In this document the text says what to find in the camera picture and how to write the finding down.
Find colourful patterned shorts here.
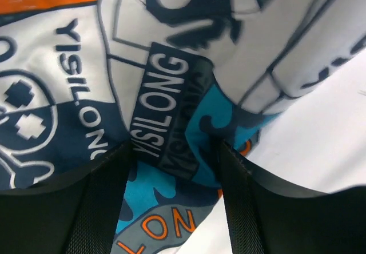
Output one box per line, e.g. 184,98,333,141
1,0,365,253

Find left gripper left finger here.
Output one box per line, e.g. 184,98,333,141
1,141,133,253

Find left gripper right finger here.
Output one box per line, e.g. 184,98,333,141
219,143,365,253

